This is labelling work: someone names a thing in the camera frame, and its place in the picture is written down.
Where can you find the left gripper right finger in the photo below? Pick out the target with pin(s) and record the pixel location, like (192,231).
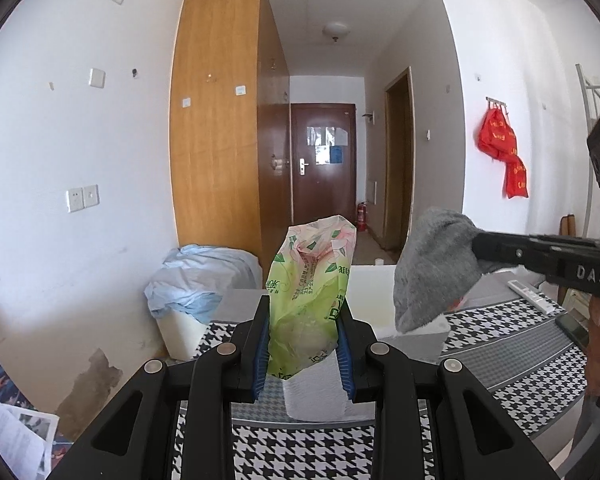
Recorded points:
(373,371)

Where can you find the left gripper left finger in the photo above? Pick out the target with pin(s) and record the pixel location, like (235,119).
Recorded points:
(232,372)

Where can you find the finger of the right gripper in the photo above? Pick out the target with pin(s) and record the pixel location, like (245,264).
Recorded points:
(496,251)

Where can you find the grey sock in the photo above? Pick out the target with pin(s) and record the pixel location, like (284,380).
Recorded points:
(436,268)

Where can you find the green plastic bag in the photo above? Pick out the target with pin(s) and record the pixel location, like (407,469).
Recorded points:
(307,284)

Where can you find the person right hand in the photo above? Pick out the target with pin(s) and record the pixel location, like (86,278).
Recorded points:
(592,366)

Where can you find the white remote control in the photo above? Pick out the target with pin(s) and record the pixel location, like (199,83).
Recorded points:
(542,304)

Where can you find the white styrofoam box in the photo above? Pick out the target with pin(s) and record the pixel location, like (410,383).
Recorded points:
(315,395)

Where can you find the white bin under sheet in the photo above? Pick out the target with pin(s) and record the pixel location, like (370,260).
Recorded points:
(181,334)

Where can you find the black smartphone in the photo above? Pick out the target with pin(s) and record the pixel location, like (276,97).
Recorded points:
(574,330)

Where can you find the houndstooth table cloth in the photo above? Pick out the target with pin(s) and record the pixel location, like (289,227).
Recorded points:
(519,354)

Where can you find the light blue crumpled sheet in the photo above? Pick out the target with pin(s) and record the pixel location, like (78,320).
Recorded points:
(194,278)

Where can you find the red hanging bags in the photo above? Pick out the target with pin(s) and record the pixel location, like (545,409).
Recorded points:
(497,139)

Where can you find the red fire extinguisher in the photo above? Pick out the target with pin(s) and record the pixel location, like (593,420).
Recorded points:
(361,217)

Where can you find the metal bunk bed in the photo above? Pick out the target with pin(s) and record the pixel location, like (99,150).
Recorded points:
(591,101)

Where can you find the papers on floor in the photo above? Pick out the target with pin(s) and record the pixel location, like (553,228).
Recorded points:
(26,441)

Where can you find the dark brown entrance door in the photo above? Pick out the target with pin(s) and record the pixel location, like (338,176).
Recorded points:
(323,149)

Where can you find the wooden wardrobe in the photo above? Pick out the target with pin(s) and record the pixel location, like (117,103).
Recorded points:
(229,127)

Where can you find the ceiling lamp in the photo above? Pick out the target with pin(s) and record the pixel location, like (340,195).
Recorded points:
(336,31)

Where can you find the wooden slats against wall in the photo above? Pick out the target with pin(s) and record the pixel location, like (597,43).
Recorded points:
(568,225)

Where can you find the white wall switch pair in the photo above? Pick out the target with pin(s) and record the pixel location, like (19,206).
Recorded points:
(80,198)

